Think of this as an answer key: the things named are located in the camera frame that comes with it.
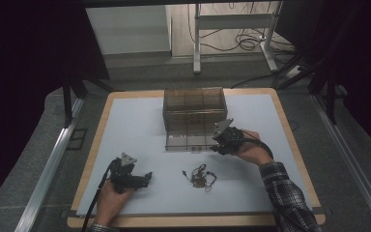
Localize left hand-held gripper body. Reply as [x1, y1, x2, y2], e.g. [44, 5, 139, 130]
[113, 152, 149, 194]

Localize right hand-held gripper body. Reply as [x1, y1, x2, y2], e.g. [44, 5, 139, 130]
[212, 118, 245, 157]

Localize brown transparent drawer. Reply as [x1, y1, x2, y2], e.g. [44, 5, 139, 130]
[164, 128, 221, 153]

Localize brown transparent drawer box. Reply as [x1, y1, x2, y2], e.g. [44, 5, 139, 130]
[162, 86, 229, 132]

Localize person's right hand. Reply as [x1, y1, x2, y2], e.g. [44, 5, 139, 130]
[235, 130, 274, 167]

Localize person's left hand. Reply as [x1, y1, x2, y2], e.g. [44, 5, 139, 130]
[94, 179, 135, 226]

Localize white table mat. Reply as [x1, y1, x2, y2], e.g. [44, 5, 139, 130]
[76, 93, 313, 217]

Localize black floor grid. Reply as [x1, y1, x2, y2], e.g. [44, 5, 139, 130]
[67, 128, 88, 151]

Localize wooden-edged table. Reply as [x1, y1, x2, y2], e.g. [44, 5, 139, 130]
[67, 87, 327, 229]

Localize black metal stand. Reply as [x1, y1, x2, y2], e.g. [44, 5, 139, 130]
[276, 54, 339, 125]
[61, 76, 124, 129]

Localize white power strip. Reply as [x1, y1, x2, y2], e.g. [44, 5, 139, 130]
[284, 65, 303, 80]

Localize dark curtain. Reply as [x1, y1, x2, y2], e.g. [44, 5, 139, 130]
[274, 0, 371, 159]
[0, 0, 110, 214]

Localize white board panel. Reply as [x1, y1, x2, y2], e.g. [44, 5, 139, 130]
[85, 4, 172, 56]

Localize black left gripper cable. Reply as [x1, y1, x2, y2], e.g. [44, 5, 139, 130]
[80, 159, 115, 232]

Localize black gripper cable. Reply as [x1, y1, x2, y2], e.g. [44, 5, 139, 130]
[238, 136, 274, 160]
[80, 159, 115, 232]

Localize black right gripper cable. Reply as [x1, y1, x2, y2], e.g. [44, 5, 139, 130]
[238, 136, 274, 160]

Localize aluminium rail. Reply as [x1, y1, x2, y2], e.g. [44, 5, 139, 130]
[312, 93, 371, 231]
[14, 96, 85, 232]

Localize black cables on floor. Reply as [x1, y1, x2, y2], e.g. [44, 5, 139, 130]
[187, 1, 296, 54]

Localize white metal desk frame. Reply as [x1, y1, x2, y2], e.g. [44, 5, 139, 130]
[192, 0, 279, 74]

